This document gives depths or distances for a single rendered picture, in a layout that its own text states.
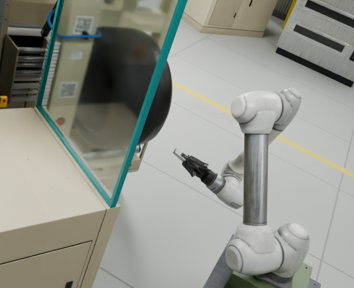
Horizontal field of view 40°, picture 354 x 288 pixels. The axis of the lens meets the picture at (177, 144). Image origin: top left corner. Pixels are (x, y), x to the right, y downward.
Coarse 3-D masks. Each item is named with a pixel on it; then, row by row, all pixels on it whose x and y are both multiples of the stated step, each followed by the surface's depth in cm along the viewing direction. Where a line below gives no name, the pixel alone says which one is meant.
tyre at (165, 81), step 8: (168, 72) 216; (160, 80) 211; (168, 80) 215; (160, 88) 212; (168, 88) 215; (160, 96) 212; (168, 96) 216; (152, 104) 211; (160, 104) 214; (168, 104) 217; (152, 112) 212; (160, 112) 215; (168, 112) 222; (152, 120) 215; (160, 120) 218; (144, 128) 216; (152, 128) 219; (160, 128) 223; (144, 136) 221; (152, 136) 225
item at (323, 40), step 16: (304, 0) 719; (320, 0) 713; (336, 0) 705; (352, 0) 696; (304, 16) 730; (320, 16) 719; (336, 16) 711; (352, 16) 701; (288, 32) 745; (304, 32) 736; (320, 32) 728; (336, 32) 722; (352, 32) 714; (288, 48) 757; (304, 48) 748; (320, 48) 740; (336, 48) 728; (352, 48) 723; (304, 64) 761; (320, 64) 749; (336, 64) 740; (352, 64) 732; (336, 80) 753; (352, 80) 741
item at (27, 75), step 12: (12, 36) 233; (24, 36) 236; (36, 36) 241; (12, 48) 227; (24, 48) 227; (36, 48) 231; (12, 60) 228; (24, 60) 228; (36, 60) 232; (0, 72) 241; (12, 72) 230; (24, 72) 233; (36, 72) 236; (0, 84) 243; (12, 84) 232; (24, 84) 237; (36, 84) 241; (12, 96) 238; (24, 96) 242; (36, 96) 246
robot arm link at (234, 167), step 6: (276, 132) 213; (270, 138) 216; (240, 156) 243; (228, 162) 251; (234, 162) 248; (240, 162) 246; (228, 168) 249; (234, 168) 248; (240, 168) 248; (222, 174) 251; (228, 174) 248; (234, 174) 248; (240, 174) 248; (240, 180) 250
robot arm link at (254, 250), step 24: (240, 96) 195; (264, 96) 197; (240, 120) 196; (264, 120) 196; (264, 144) 198; (264, 168) 199; (264, 192) 199; (264, 216) 200; (240, 240) 198; (264, 240) 197; (240, 264) 194; (264, 264) 197
